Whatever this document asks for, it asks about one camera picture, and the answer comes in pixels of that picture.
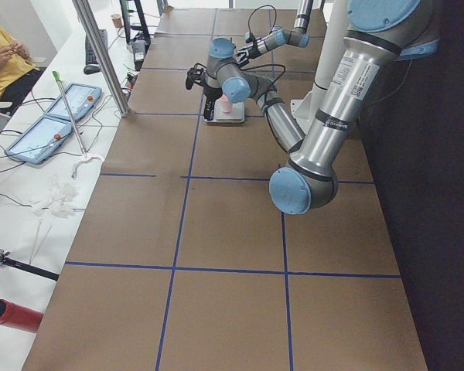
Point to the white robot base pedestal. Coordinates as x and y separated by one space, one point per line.
333 49

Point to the silver digital kitchen scale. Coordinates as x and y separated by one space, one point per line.
235 117

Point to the black computer mouse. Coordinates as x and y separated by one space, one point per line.
91 69

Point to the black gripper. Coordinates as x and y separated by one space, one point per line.
209 93
249 49

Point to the pink plastic cup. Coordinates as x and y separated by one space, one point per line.
226 105

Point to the near blue teach pendant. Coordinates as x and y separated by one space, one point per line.
39 141

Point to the blue teach pendant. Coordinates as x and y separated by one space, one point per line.
81 98
39 141

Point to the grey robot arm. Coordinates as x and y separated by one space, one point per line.
361 39
277 36

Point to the red cylinder tube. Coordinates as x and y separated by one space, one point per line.
19 317

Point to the black tripod rod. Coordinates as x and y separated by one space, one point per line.
5 260

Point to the aluminium frame post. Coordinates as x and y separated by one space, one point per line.
89 24

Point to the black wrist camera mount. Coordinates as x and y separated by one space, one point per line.
249 37
194 76

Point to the person in yellow shirt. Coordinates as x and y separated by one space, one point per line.
18 74

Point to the green tipped metal rod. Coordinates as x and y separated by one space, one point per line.
70 114

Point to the crumpled white tissue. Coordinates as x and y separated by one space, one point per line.
58 199

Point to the far blue teach pendant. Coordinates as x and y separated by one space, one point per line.
81 98

